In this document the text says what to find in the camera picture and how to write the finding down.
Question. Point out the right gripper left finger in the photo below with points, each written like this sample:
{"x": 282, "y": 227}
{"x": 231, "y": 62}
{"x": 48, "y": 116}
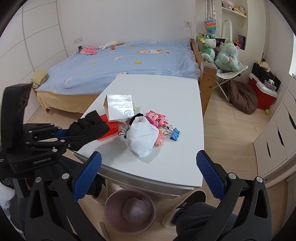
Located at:
{"x": 53, "y": 212}

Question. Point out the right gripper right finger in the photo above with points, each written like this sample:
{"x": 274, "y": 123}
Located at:
{"x": 254, "y": 219}

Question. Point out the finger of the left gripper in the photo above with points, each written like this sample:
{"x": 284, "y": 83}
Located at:
{"x": 49, "y": 144}
{"x": 43, "y": 131}

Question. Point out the black cloth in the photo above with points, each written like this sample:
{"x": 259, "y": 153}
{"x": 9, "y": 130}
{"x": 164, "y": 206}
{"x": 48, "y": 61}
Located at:
{"x": 88, "y": 129}

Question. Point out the teal binder clip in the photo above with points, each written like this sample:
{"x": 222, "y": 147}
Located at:
{"x": 123, "y": 129}

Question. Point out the black hair scrunchie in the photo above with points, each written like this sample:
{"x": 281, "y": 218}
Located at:
{"x": 133, "y": 118}

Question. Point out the blue binder clip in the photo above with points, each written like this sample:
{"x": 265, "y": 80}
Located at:
{"x": 172, "y": 133}

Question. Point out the pink trash bin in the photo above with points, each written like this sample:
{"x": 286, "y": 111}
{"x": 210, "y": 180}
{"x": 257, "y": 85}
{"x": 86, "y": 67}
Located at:
{"x": 130, "y": 211}

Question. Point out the left shoe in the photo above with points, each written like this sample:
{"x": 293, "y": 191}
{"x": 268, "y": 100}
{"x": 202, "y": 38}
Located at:
{"x": 99, "y": 194}

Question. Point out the shoe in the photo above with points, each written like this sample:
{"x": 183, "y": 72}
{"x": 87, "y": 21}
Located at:
{"x": 193, "y": 197}
{"x": 99, "y": 194}

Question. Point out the right shoe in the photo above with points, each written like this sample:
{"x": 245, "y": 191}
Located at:
{"x": 193, "y": 197}

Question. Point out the right leg dark trousers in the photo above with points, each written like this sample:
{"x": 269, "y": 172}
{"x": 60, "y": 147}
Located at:
{"x": 190, "y": 221}

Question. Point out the beige folded blanket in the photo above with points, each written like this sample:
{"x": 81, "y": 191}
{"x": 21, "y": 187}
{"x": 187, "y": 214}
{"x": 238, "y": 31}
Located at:
{"x": 38, "y": 78}

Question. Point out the bed with blue blanket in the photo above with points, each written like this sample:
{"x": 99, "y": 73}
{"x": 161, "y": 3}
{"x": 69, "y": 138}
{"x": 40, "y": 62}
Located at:
{"x": 77, "y": 81}

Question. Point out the white drawer cabinet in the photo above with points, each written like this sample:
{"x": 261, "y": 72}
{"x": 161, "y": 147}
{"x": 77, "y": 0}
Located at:
{"x": 275, "y": 146}

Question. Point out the white table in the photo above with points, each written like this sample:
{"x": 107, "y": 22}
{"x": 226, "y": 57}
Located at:
{"x": 174, "y": 103}

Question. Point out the pink plush on bed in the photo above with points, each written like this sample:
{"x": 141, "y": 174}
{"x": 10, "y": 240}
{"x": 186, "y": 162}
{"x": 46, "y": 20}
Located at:
{"x": 88, "y": 51}

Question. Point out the pink haired doll figure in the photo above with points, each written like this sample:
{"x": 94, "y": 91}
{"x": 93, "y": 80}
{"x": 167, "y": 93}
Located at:
{"x": 159, "y": 121}

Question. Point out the white goose plush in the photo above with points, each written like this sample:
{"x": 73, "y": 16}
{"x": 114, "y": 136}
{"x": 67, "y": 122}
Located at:
{"x": 110, "y": 45}

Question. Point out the brown bean bag cushion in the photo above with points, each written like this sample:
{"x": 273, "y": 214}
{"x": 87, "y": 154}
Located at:
{"x": 242, "y": 96}

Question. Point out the red cooler box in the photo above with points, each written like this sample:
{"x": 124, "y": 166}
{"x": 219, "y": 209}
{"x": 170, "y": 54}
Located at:
{"x": 266, "y": 97}

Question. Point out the black bag on cooler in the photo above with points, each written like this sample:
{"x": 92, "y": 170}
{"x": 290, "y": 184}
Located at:
{"x": 263, "y": 75}

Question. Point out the light green dinosaur plush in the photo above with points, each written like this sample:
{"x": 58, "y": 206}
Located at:
{"x": 227, "y": 58}

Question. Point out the green dragon plush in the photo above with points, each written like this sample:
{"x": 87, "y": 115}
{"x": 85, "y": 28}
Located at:
{"x": 209, "y": 45}

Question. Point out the rainbow bag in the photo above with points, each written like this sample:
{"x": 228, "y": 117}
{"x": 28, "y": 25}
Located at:
{"x": 210, "y": 17}

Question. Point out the white shelf unit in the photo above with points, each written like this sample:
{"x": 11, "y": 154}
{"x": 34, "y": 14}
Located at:
{"x": 237, "y": 13}

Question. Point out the wall power socket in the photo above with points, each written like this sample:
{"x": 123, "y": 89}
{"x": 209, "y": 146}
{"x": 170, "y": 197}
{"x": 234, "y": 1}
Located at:
{"x": 187, "y": 24}

